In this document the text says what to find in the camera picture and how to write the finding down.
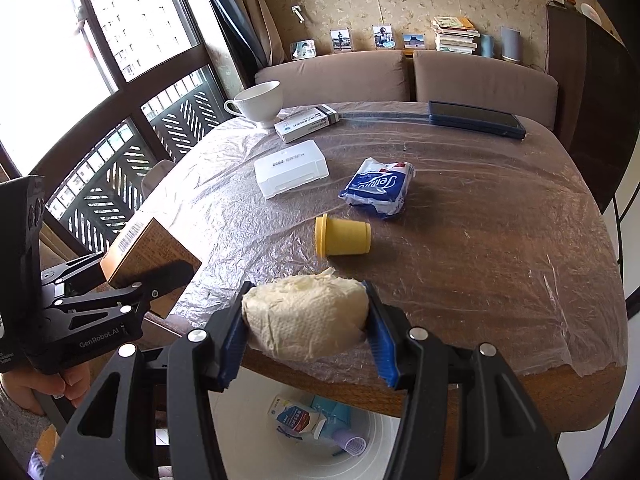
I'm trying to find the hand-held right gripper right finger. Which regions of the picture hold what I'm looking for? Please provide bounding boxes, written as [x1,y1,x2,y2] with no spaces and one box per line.
[361,280,571,480]

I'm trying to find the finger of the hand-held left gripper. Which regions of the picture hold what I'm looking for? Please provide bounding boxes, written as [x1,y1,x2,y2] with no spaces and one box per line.
[50,258,197,320]
[42,251,108,301]

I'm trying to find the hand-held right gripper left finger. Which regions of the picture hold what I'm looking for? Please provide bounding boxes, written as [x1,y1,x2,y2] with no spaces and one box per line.
[42,280,256,480]

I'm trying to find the brown box with barcode label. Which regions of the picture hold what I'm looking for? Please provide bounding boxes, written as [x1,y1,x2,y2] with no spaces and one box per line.
[100,217,202,288]

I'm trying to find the white tissue wad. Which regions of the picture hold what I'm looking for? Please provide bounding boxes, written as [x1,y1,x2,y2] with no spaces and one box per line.
[241,266,371,362]

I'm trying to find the white trash bin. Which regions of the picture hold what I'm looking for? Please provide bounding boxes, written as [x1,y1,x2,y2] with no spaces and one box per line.
[207,385,406,480]

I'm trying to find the person's left forearm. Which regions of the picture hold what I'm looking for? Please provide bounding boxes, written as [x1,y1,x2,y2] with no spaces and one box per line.
[0,392,53,461]

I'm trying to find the person's left hand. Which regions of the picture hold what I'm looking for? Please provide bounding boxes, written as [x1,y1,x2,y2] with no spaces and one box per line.
[0,360,92,417]

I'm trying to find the white carton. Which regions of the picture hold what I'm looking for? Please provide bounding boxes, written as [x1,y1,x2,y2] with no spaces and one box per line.
[267,394,328,443]

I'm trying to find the purple plastic item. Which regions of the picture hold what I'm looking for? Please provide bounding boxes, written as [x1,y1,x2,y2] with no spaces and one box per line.
[330,427,368,457]

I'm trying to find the yellow plastic cup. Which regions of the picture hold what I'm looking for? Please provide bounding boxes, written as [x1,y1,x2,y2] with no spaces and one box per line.
[314,213,373,257]

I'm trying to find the clear plastic table cover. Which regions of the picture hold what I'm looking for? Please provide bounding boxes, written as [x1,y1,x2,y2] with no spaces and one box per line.
[135,102,628,378]

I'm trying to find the blue tissue pack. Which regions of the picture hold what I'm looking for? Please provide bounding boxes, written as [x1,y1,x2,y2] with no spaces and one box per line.
[338,157,417,221]

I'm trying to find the white plastic case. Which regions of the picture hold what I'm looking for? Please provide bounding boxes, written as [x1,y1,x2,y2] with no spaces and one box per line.
[253,140,330,200]

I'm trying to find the white embossed teacup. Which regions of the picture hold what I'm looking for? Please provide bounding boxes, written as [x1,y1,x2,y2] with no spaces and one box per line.
[223,80,283,128]

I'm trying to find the dark framed window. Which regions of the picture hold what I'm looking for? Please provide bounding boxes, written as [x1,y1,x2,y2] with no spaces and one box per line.
[0,0,226,261]

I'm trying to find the white medicine box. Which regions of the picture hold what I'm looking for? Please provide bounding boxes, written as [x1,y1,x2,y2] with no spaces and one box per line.
[274,105,341,144]

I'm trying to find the dark blue smartphone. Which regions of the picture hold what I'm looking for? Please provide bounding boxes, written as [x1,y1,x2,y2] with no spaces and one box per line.
[428,100,527,141]

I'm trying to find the brown sofa back cushion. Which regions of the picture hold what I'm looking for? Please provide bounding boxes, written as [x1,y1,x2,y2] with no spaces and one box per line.
[412,50,559,131]
[254,50,412,108]

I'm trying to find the dark blue curtain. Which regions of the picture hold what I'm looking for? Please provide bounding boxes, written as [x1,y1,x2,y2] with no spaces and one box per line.
[192,0,281,91]

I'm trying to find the dark wooden cabinet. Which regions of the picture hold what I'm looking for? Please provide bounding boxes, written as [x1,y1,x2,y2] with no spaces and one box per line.
[545,0,631,211]

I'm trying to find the stack of books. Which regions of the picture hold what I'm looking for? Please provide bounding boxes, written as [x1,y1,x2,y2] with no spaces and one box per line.
[431,16,481,54]

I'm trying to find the grey cylinder speaker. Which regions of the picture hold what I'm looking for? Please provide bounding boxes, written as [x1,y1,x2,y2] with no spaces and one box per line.
[501,26,524,64]

